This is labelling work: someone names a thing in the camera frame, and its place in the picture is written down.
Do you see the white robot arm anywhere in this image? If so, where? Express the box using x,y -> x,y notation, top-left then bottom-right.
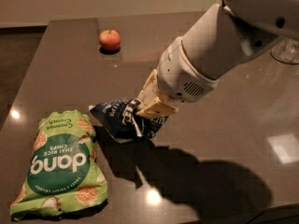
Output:
136,0 -> 299,119

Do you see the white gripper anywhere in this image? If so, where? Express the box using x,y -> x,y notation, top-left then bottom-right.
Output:
136,36 -> 218,119

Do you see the green rice chip bag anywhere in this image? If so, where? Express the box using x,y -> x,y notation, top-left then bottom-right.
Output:
9,110 -> 107,221

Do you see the clear glass base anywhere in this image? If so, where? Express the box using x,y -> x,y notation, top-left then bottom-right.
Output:
271,38 -> 299,65

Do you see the red apple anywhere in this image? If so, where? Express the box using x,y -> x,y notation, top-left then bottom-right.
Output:
99,29 -> 121,51

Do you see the blue chip bag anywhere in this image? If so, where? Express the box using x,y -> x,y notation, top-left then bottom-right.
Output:
90,98 -> 167,143

